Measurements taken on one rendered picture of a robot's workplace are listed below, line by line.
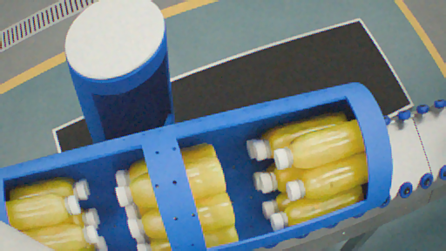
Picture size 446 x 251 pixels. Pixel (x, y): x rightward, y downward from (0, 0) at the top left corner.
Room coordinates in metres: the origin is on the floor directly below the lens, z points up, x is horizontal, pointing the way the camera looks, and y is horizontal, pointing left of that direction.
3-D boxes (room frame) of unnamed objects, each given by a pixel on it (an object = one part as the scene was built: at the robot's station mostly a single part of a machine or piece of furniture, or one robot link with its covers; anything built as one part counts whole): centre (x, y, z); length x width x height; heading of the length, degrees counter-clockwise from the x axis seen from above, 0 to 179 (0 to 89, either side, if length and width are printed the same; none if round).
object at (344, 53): (1.13, -0.07, 0.07); 1.50 x 0.52 x 0.15; 115
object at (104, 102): (0.88, 0.29, 0.59); 0.28 x 0.28 x 0.88
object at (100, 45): (0.88, 0.29, 1.03); 0.28 x 0.28 x 0.01
